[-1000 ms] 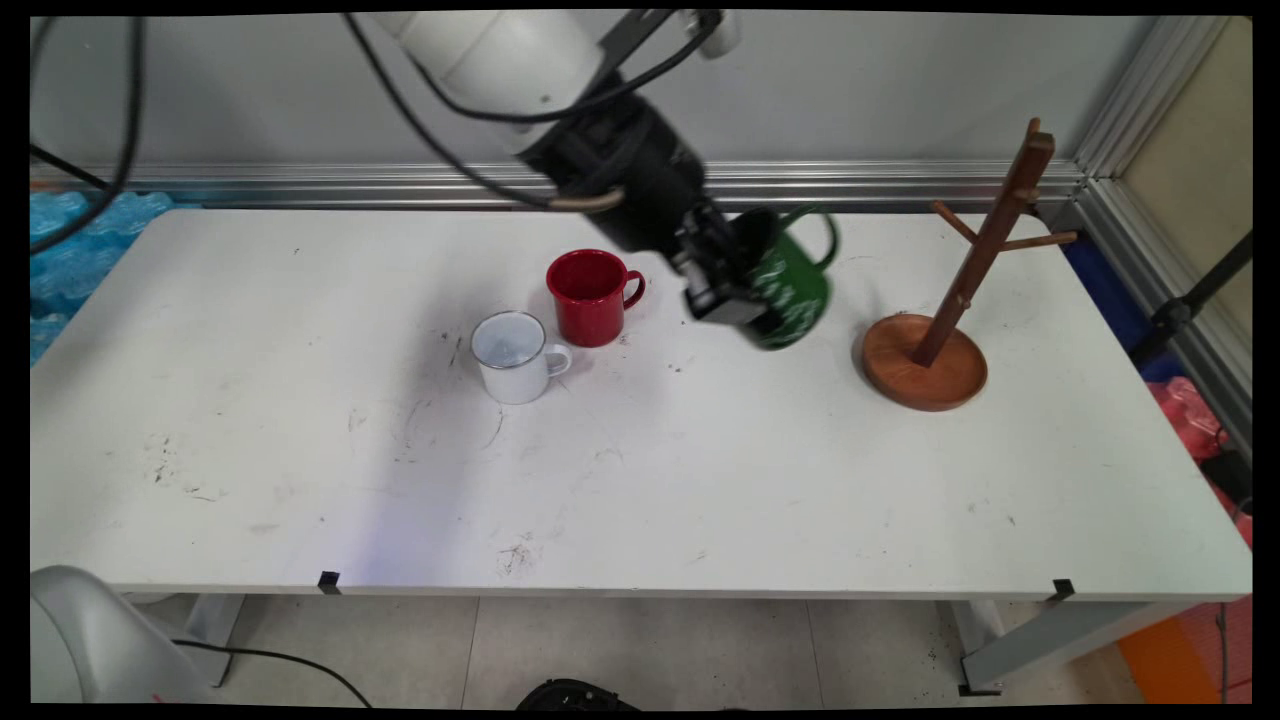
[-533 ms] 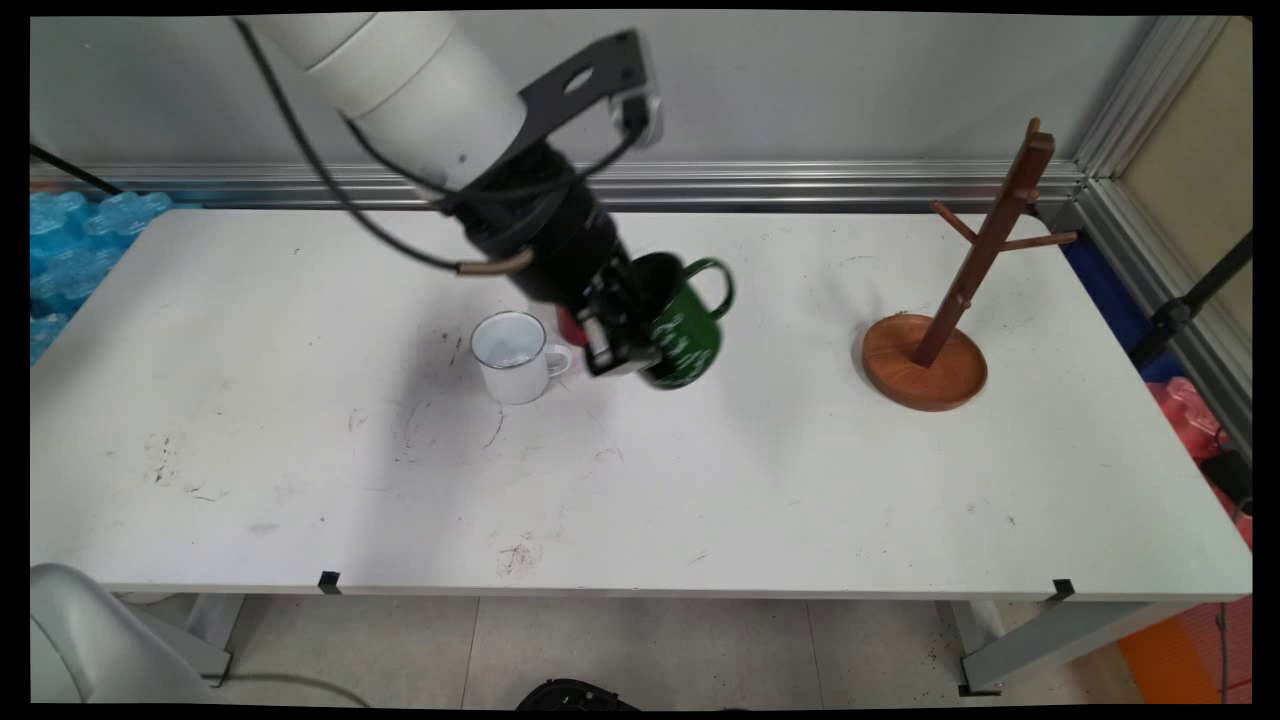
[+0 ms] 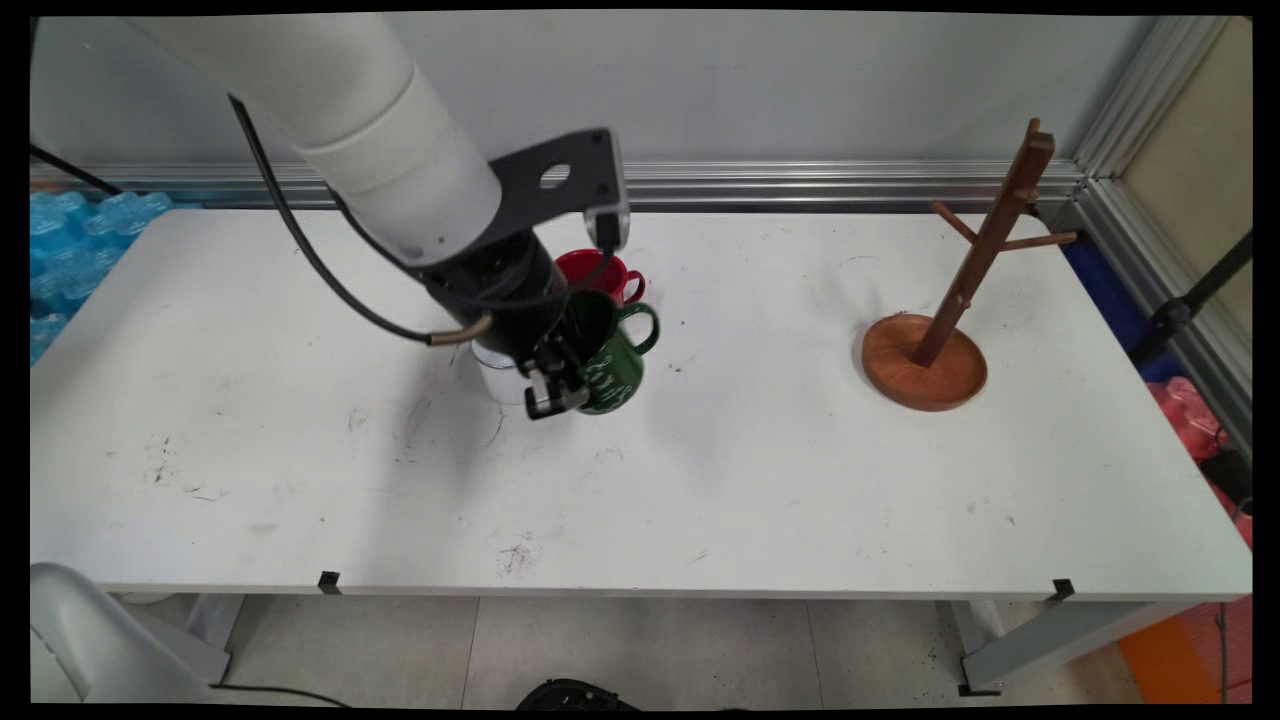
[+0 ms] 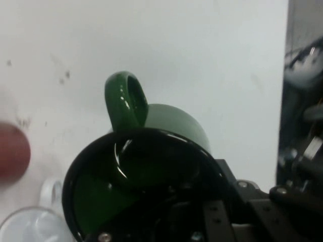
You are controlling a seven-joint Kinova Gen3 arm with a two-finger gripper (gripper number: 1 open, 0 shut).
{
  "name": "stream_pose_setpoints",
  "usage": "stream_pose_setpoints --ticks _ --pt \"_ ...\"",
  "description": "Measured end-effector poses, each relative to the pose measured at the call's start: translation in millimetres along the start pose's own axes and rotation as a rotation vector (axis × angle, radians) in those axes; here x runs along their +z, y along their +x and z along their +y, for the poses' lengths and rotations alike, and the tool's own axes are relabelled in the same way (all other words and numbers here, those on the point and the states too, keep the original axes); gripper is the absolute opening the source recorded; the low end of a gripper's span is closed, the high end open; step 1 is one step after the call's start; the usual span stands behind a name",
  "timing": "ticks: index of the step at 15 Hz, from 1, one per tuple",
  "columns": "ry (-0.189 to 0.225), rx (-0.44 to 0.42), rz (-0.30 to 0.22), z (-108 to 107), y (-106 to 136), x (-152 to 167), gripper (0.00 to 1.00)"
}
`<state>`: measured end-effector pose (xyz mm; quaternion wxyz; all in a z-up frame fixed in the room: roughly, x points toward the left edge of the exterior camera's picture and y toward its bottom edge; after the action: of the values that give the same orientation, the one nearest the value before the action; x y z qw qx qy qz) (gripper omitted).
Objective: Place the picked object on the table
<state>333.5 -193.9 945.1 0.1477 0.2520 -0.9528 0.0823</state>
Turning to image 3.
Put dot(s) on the aluminium corner frame post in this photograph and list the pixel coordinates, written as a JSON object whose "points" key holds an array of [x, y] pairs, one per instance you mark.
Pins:
{"points": [[1150, 240]]}

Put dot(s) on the orange box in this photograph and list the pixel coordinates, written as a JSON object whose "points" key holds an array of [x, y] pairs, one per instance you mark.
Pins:
{"points": [[1165, 660]]}

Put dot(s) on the green mug with white print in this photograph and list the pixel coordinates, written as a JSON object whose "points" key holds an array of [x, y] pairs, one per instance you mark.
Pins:
{"points": [[615, 380]]}

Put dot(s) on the black table edge clip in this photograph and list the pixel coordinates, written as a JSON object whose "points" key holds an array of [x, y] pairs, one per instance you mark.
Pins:
{"points": [[1062, 590], [328, 582]]}

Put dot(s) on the white enamel mug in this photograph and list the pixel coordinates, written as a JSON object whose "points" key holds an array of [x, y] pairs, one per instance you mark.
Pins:
{"points": [[500, 385]]}

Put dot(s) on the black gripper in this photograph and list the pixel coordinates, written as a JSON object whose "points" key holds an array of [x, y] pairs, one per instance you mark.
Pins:
{"points": [[505, 300]]}

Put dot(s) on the grey table leg with foot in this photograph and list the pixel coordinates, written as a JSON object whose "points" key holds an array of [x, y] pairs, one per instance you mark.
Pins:
{"points": [[1050, 640]]}

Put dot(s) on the wooden mug tree stand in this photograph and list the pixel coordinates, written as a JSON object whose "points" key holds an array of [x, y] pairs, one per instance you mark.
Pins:
{"points": [[925, 375]]}

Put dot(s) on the blue crate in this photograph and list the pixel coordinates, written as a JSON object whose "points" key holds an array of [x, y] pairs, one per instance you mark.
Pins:
{"points": [[1105, 300]]}

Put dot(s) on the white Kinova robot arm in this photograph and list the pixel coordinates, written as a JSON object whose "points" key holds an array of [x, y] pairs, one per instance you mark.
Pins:
{"points": [[330, 90]]}

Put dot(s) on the black tripod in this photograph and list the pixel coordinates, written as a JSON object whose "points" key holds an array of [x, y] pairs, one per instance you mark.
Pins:
{"points": [[1180, 305]]}

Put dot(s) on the red enamel mug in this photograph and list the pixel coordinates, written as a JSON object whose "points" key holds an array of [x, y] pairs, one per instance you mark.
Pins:
{"points": [[585, 265]]}

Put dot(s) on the long aluminium frame rail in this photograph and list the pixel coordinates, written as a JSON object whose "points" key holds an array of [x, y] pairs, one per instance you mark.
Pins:
{"points": [[800, 185]]}

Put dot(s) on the red plastic bag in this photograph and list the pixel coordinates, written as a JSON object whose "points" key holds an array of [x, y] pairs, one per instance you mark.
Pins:
{"points": [[1185, 420]]}

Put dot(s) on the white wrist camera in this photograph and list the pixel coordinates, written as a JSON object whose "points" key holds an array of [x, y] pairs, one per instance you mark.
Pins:
{"points": [[607, 228]]}

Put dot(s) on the plain grey table leg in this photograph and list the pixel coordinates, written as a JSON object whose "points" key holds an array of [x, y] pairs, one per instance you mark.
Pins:
{"points": [[212, 630]]}

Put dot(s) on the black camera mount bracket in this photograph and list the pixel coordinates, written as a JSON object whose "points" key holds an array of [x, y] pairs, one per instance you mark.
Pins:
{"points": [[530, 200]]}

